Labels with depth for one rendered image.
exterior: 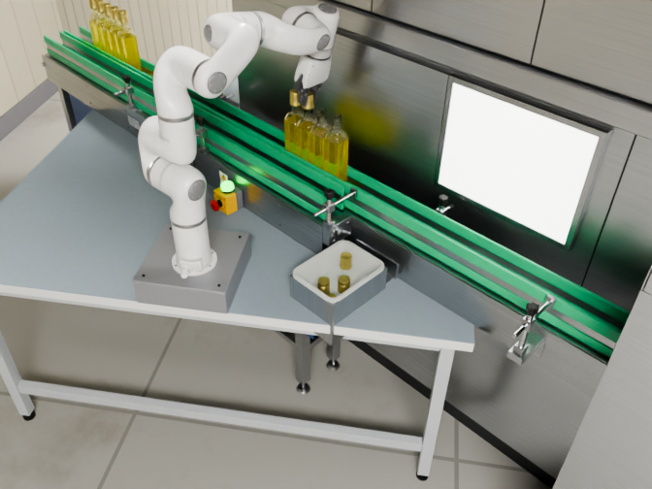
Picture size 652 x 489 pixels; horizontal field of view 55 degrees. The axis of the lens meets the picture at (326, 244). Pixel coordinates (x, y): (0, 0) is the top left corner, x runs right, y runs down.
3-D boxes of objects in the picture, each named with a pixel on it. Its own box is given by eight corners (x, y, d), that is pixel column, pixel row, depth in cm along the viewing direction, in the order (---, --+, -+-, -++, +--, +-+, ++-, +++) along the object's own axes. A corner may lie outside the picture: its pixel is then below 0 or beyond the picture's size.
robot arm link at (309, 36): (237, 36, 157) (299, 31, 171) (267, 64, 152) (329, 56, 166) (244, 4, 152) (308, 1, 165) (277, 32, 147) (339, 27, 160)
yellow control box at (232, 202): (244, 208, 213) (243, 190, 208) (226, 217, 208) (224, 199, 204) (231, 200, 216) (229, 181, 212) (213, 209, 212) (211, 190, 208)
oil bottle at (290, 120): (309, 170, 208) (309, 111, 194) (296, 177, 205) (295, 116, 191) (297, 164, 211) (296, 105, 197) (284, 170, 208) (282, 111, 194)
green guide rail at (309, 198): (327, 218, 186) (327, 196, 181) (324, 220, 185) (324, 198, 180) (49, 52, 281) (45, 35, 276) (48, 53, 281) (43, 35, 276)
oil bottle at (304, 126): (320, 177, 205) (321, 117, 191) (308, 183, 201) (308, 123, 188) (309, 170, 208) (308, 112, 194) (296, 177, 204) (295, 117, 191)
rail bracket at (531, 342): (544, 353, 159) (567, 287, 145) (508, 390, 150) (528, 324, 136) (527, 342, 162) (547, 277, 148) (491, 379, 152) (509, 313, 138)
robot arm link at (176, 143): (172, 126, 144) (127, 105, 152) (181, 211, 159) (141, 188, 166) (203, 114, 150) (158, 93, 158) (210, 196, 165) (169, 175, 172)
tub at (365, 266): (386, 287, 182) (388, 264, 177) (332, 326, 170) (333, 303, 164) (342, 259, 192) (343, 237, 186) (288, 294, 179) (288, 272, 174)
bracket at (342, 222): (352, 235, 192) (353, 215, 187) (331, 248, 186) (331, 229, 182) (343, 229, 193) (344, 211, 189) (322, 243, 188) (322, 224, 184)
